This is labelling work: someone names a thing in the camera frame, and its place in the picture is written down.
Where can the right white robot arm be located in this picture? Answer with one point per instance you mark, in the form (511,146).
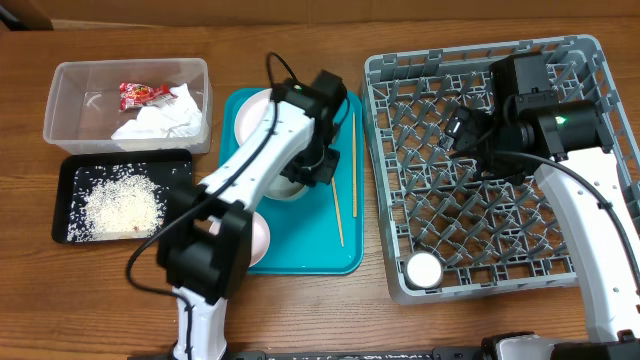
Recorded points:
(568,149)

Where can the clear plastic waste bin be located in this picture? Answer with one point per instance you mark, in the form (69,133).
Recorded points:
(83,107)

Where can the white tissue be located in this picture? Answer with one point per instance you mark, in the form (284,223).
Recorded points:
(176,116)

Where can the right wooden chopstick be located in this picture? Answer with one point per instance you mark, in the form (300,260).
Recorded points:
(354,165)

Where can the black tray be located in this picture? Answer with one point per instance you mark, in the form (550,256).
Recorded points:
(70,165)

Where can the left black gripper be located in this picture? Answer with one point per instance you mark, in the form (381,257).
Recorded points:
(323,170)

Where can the grey dish rack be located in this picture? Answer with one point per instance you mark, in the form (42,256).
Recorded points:
(490,236)

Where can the small pink plate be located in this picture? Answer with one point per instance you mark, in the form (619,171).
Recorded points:
(260,240)

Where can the red snack wrapper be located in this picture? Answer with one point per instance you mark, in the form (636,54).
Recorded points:
(134,95)

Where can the wooden chopstick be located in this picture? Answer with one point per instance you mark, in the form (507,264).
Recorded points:
(337,211)
(354,165)

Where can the white rice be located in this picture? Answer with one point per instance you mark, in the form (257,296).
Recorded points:
(122,201)

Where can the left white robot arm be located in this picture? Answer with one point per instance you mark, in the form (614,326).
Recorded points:
(202,254)

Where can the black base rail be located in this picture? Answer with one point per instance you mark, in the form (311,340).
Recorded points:
(350,355)

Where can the teal serving tray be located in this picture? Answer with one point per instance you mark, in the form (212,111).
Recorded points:
(304,233)

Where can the large white plate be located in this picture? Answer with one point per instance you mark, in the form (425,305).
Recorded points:
(250,114)

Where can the white cup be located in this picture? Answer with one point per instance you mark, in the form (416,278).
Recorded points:
(423,270)

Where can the left wooden chopstick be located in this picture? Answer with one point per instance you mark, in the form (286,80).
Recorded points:
(337,211)

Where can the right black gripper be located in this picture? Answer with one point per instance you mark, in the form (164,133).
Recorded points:
(467,150)

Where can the grey bowl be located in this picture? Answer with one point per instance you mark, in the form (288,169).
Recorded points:
(282,189)

